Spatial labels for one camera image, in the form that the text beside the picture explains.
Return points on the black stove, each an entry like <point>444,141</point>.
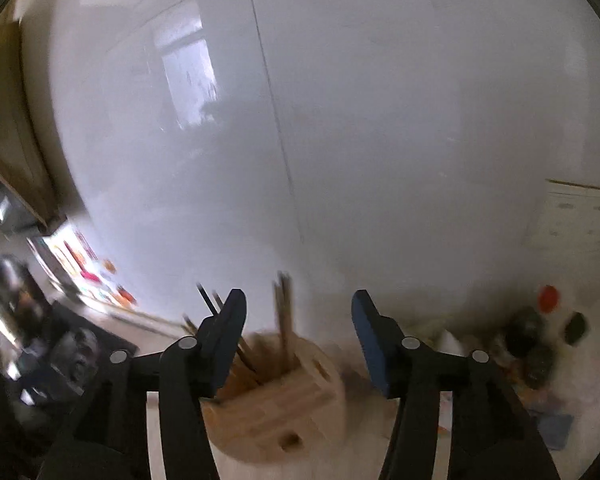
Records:
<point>70,350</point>

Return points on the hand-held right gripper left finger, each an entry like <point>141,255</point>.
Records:
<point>230,340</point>

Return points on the wooden cabinet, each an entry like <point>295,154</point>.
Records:
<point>15,160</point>

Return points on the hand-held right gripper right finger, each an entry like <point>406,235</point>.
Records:
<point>367,340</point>

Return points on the white wall outlet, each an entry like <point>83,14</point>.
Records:
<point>575,220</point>

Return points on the blue cloth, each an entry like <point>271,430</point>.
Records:
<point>552,427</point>

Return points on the bottle with black cap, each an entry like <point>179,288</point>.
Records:
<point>576,327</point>

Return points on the wooden chopstick holder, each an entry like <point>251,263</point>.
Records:
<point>280,400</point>

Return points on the clear bottle with red cap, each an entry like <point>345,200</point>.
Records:
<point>549,299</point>

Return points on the brown chopstick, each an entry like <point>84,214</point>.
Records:
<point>191,324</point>
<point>284,320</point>

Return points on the colourful wall poster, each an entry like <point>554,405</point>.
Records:
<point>85,270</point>

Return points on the dark sauce bottle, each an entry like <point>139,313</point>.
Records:
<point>525,332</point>

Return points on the dark round jar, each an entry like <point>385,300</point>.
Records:
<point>540,366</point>

